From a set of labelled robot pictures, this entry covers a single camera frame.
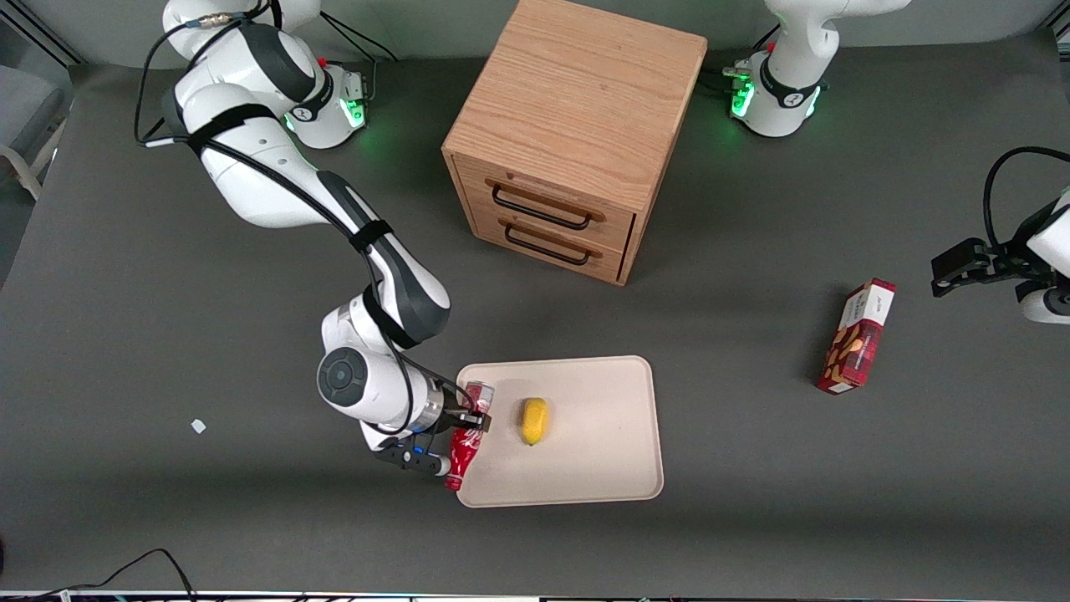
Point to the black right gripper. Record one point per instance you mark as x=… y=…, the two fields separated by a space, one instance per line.
x=456 y=411

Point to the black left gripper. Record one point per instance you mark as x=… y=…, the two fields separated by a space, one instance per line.
x=1006 y=259

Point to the red coke bottle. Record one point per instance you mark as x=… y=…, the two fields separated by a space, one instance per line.
x=462 y=451

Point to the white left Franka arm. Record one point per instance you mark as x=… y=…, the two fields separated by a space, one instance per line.
x=794 y=75

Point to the beige rectangular tray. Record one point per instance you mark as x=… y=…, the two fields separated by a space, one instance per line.
x=602 y=435

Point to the yellow lemon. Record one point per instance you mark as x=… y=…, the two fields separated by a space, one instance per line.
x=535 y=422

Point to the red snack box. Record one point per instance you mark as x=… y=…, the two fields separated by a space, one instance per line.
x=854 y=343

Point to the wooden drawer front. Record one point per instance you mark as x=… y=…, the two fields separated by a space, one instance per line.
x=619 y=226
x=489 y=230

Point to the wooden drawer cabinet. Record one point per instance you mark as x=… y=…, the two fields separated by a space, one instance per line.
x=577 y=92

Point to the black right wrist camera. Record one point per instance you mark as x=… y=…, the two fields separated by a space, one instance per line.
x=405 y=458

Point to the grey chair with beige frame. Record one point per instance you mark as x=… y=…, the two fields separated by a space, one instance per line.
x=29 y=104

